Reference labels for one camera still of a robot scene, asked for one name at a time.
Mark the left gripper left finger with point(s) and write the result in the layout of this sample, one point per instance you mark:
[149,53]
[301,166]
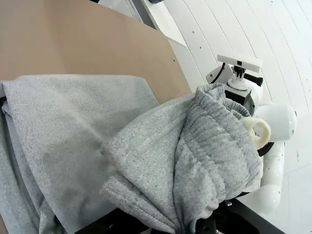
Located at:
[109,225]

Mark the grey training pants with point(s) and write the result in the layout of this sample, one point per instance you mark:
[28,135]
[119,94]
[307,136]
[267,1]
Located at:
[97,146]

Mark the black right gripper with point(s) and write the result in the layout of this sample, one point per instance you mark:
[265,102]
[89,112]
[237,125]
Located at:
[241,98]

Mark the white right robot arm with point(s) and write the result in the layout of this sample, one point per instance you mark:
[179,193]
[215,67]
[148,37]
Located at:
[278,122]

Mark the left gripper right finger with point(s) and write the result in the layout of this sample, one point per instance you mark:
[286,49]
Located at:
[217,220]

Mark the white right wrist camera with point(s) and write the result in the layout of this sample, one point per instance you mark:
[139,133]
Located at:
[240,64]

